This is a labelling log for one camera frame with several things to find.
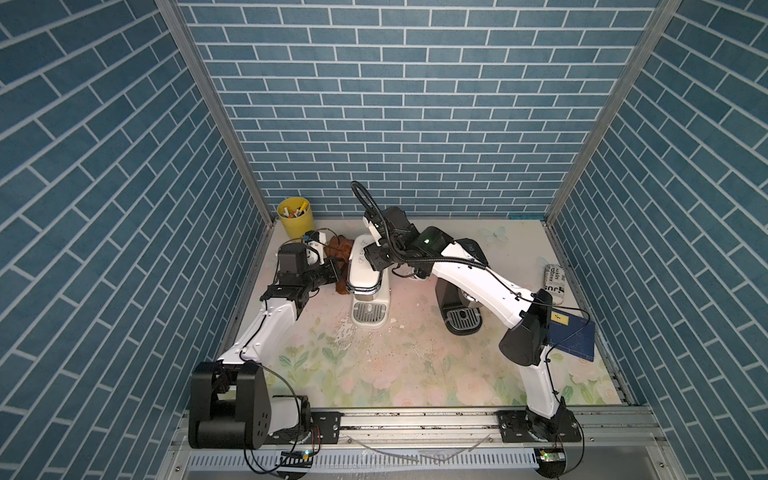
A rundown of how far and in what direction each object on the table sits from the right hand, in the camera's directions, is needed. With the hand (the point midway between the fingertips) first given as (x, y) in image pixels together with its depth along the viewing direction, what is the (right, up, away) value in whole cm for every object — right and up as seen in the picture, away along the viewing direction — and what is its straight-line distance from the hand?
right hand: (375, 252), depth 80 cm
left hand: (-6, -3, +4) cm, 8 cm away
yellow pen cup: (-29, +12, +22) cm, 38 cm away
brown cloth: (-11, 0, +4) cm, 11 cm away
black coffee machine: (+27, -20, +13) cm, 36 cm away
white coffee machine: (-3, -16, +14) cm, 21 cm away
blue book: (+59, -25, +10) cm, 65 cm away
